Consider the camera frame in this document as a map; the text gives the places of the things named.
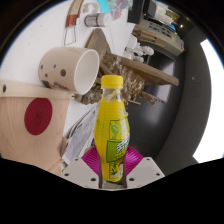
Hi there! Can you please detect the flat round red coaster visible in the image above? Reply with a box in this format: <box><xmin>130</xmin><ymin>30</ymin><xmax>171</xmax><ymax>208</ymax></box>
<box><xmin>23</xmin><ymin>97</ymin><xmax>54</xmax><ymax>136</ymax></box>

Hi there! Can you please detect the white cabinet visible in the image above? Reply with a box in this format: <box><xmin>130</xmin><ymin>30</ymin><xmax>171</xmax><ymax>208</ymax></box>
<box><xmin>134</xmin><ymin>18</ymin><xmax>186</xmax><ymax>56</ymax></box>

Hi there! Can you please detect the small paint jar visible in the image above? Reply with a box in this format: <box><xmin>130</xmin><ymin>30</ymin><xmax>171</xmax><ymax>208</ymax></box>
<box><xmin>84</xmin><ymin>13</ymin><xmax>113</xmax><ymax>28</ymax></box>

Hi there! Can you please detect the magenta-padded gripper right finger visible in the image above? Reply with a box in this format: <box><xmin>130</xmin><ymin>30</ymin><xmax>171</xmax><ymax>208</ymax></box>
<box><xmin>122</xmin><ymin>145</ymin><xmax>166</xmax><ymax>190</ymax></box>

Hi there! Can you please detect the large black box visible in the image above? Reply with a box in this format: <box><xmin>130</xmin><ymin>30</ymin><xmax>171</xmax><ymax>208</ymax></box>
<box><xmin>127</xmin><ymin>0</ymin><xmax>150</xmax><ymax>25</ymax></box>

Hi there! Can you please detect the long ceiling light panel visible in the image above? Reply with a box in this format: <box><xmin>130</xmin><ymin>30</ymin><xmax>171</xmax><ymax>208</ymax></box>
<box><xmin>193</xmin><ymin>39</ymin><xmax>224</xmax><ymax>164</ymax></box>

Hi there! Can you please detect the white plaster bust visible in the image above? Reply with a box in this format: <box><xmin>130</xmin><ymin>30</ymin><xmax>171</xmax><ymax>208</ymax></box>
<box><xmin>131</xmin><ymin>54</ymin><xmax>146</xmax><ymax>64</ymax></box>
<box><xmin>134</xmin><ymin>44</ymin><xmax>155</xmax><ymax>57</ymax></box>

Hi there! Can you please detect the yellow drink bottle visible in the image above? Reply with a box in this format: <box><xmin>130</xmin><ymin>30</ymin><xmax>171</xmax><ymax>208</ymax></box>
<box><xmin>93</xmin><ymin>74</ymin><xmax>131</xmax><ymax>183</ymax></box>

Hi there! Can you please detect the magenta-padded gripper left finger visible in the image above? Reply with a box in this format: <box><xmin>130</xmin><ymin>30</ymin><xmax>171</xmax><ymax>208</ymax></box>
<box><xmin>62</xmin><ymin>146</ymin><xmax>103</xmax><ymax>190</ymax></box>

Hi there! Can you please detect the cream dotted cup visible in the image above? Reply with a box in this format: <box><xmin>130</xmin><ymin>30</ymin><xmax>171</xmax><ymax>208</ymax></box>
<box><xmin>38</xmin><ymin>46</ymin><xmax>101</xmax><ymax>96</ymax></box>

